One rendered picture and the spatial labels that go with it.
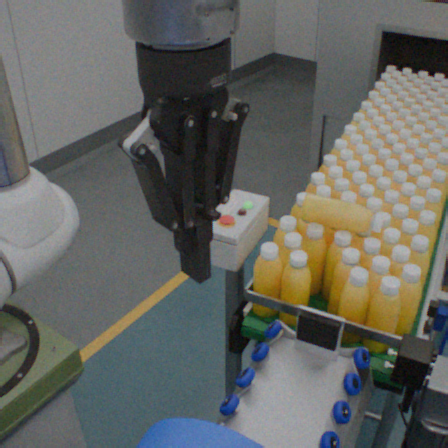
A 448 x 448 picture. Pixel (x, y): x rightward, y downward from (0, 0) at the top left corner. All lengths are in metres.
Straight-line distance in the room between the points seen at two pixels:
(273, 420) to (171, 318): 1.57
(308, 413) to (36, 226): 0.64
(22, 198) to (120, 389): 1.48
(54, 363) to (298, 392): 0.49
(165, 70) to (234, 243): 0.87
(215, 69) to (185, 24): 0.05
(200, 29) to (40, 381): 0.78
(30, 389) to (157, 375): 1.39
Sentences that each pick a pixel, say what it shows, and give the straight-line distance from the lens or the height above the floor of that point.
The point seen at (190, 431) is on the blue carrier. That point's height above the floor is 1.23.
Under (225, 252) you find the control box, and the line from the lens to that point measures 1.27.
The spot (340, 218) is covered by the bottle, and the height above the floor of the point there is 1.13.
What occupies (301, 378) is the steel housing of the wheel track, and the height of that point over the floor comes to 0.93.
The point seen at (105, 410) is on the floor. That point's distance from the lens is 2.30.
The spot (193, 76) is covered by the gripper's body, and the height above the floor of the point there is 1.70.
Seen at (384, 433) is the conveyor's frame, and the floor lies 0.26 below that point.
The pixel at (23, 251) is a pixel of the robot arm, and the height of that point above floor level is 1.25.
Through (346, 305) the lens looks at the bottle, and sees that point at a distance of 1.21.
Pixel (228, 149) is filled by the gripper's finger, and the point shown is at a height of 1.61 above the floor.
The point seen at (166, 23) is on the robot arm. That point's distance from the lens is 0.39.
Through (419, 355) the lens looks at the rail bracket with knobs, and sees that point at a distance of 1.17.
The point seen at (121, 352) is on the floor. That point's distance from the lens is 2.49.
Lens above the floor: 1.83
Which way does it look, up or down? 35 degrees down
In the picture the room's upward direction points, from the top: straight up
